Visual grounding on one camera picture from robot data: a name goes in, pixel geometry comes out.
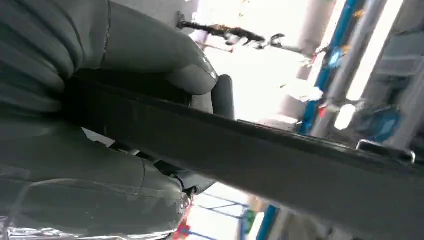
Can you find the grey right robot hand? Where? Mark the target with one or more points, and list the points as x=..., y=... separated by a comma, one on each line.
x=82, y=188

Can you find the ribbed grey right arm sleeve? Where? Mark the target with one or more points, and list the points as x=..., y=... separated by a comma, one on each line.
x=30, y=56

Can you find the blue box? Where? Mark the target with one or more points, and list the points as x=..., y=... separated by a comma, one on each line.
x=381, y=126

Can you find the white strip light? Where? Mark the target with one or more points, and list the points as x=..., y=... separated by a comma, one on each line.
x=374, y=49

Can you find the blue post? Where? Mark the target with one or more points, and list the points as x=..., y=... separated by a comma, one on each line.
x=326, y=66

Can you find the grey metal post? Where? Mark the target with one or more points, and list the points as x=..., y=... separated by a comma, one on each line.
x=351, y=63

